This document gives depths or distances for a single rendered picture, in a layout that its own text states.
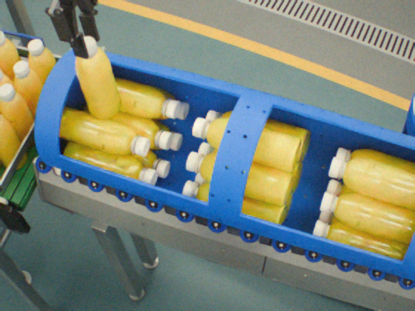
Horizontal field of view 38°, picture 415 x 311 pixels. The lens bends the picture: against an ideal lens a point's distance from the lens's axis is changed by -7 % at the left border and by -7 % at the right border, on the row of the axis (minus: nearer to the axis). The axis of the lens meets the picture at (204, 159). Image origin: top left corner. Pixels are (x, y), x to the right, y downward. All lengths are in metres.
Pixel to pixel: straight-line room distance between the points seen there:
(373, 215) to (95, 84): 0.60
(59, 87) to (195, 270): 1.24
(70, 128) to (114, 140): 0.11
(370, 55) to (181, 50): 0.89
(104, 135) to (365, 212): 0.55
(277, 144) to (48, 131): 0.47
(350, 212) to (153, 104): 0.48
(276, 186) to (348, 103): 1.59
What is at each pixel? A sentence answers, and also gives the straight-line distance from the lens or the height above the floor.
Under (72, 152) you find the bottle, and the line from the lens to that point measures 1.41.
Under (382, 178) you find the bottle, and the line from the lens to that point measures 1.22.
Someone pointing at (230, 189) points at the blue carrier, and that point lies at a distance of 1.21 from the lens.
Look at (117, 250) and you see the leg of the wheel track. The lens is 1.96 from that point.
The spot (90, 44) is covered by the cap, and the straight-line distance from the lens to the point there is 1.22.
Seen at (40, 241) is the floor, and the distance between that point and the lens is 2.57.
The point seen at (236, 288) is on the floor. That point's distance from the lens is 2.37.
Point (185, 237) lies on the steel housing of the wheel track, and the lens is 1.49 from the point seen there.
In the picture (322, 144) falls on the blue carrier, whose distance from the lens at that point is 1.43.
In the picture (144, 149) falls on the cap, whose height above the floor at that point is 1.12.
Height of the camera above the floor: 2.24
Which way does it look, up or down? 59 degrees down
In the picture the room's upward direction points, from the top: 7 degrees counter-clockwise
